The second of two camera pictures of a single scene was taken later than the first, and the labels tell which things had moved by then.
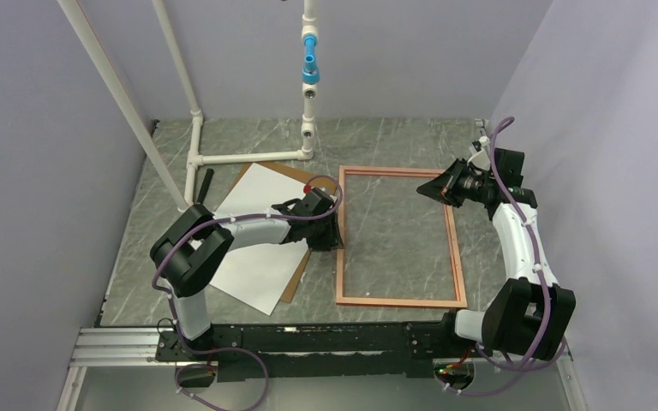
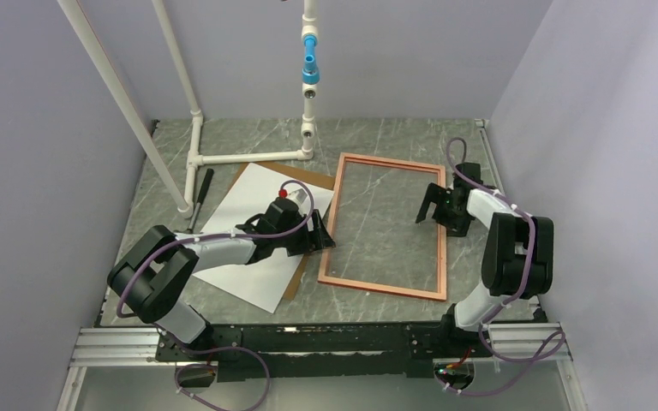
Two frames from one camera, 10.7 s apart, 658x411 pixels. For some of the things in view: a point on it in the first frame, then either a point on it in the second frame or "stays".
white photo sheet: x=260 y=274 stays
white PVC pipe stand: x=188 y=198 stays
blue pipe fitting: x=310 y=74 stays
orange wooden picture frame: x=461 y=301 to x=442 y=281
